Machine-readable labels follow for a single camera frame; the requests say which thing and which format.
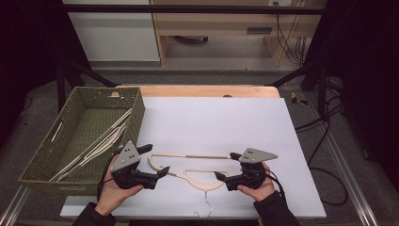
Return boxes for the person's left hand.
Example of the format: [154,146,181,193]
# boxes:
[94,153,145,217]

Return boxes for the black horizontal frame bar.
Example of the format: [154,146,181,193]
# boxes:
[61,4,327,15]

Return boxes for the white table sheet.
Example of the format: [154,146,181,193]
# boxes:
[59,96,327,219]

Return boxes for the person's right hand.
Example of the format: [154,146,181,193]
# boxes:
[236,161,277,202]

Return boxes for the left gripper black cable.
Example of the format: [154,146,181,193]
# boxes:
[96,153,124,202]

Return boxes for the light wooden desk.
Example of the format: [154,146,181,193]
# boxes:
[150,0,327,68]

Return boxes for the black curtain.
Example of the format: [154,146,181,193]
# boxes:
[0,0,92,152]
[303,0,399,191]

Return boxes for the green woven basket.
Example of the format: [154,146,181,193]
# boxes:
[18,86,146,197]

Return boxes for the hanging black cable bundle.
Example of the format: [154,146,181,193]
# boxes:
[273,1,308,66]

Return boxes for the yellow and black floor object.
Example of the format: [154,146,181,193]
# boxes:
[290,91,309,106]

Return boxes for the white cabinet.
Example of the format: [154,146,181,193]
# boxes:
[62,0,161,62]

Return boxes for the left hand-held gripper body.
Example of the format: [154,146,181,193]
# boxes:
[109,140,160,190]

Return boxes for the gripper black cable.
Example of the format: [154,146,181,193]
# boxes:
[96,153,124,202]
[264,168,349,207]

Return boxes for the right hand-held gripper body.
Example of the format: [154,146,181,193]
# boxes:
[223,147,279,192]

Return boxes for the black floor cables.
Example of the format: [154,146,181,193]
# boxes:
[295,78,345,168]

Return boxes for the beige clothes hanger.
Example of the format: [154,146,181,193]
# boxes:
[56,121,129,183]
[49,107,134,183]
[147,152,243,218]

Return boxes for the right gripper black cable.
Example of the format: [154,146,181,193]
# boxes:
[264,168,349,207]

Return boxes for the black metal stand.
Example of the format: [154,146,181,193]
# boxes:
[266,60,329,118]
[56,59,119,113]

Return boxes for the aluminium rail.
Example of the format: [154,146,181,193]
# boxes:
[305,93,379,226]
[0,185,31,226]

